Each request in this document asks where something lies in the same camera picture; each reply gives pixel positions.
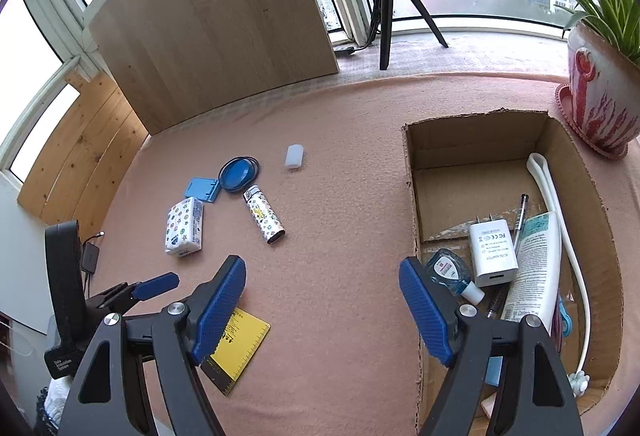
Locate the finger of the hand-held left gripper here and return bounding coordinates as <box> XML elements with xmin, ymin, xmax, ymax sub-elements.
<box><xmin>131</xmin><ymin>272</ymin><xmax>181</xmax><ymax>302</ymax></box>

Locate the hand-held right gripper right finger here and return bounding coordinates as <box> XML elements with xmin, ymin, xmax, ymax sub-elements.
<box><xmin>398</xmin><ymin>257</ymin><xmax>586</xmax><ymax>436</ymax></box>

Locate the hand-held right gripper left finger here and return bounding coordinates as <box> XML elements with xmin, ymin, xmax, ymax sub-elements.
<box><xmin>59</xmin><ymin>255</ymin><xmax>247</xmax><ymax>436</ymax></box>

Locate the yellow ruler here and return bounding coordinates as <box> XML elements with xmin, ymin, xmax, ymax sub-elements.
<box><xmin>200</xmin><ymin>306</ymin><xmax>271</xmax><ymax>397</ymax></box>

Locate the small clear blue bottle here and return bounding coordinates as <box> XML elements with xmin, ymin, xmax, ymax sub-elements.
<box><xmin>426</xmin><ymin>248</ymin><xmax>486</xmax><ymax>304</ymax></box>

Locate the printed tissue pack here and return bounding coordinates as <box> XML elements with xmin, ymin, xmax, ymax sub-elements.
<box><xmin>164</xmin><ymin>197</ymin><xmax>205</xmax><ymax>257</ymax></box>

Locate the white charger plug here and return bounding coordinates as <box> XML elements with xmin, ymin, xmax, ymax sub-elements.
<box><xmin>468</xmin><ymin>215</ymin><xmax>519</xmax><ymax>288</ymax></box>

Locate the printed white lighter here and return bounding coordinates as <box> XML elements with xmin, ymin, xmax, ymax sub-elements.
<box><xmin>243</xmin><ymin>185</ymin><xmax>286</xmax><ymax>245</ymax></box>

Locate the blue phone stand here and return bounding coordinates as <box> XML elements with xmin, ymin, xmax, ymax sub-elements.
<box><xmin>184</xmin><ymin>177</ymin><xmax>222</xmax><ymax>204</ymax></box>

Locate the white sunscreen tube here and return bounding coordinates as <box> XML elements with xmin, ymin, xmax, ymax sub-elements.
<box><xmin>500</xmin><ymin>211</ymin><xmax>562</xmax><ymax>337</ymax></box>

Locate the brown cardboard box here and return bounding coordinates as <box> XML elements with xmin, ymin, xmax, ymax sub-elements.
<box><xmin>401</xmin><ymin>110</ymin><xmax>625</xmax><ymax>436</ymax></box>

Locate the black pen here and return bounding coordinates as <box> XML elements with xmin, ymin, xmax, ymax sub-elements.
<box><xmin>486</xmin><ymin>193</ymin><xmax>530</xmax><ymax>321</ymax></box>

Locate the black power adapter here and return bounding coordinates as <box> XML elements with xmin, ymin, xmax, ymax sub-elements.
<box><xmin>80</xmin><ymin>231</ymin><xmax>106</xmax><ymax>275</ymax></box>

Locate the wooden plank panel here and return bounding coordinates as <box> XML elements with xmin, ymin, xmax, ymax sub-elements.
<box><xmin>17</xmin><ymin>71</ymin><xmax>151</xmax><ymax>229</ymax></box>

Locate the pink table cloth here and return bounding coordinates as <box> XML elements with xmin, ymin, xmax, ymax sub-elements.
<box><xmin>95</xmin><ymin>71</ymin><xmax>640</xmax><ymax>436</ymax></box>

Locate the pink plant saucer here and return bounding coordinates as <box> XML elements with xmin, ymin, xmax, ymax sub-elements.
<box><xmin>554</xmin><ymin>83</ymin><xmax>631</xmax><ymax>162</ymax></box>

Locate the light wooden board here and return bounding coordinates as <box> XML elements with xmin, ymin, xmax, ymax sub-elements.
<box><xmin>87</xmin><ymin>0</ymin><xmax>341</xmax><ymax>137</ymax></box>

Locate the spider plant in red-white pot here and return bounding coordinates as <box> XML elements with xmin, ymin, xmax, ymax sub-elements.
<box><xmin>490</xmin><ymin>0</ymin><xmax>640</xmax><ymax>153</ymax></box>

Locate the black tripod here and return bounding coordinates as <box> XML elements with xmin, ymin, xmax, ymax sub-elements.
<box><xmin>370</xmin><ymin>0</ymin><xmax>449</xmax><ymax>71</ymax></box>

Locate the white cord massager with balls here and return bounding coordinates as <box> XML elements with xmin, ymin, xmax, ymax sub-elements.
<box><xmin>526</xmin><ymin>152</ymin><xmax>591</xmax><ymax>399</ymax></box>

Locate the black cable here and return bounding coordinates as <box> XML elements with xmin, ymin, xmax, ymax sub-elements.
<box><xmin>332</xmin><ymin>6</ymin><xmax>381</xmax><ymax>57</ymax></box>

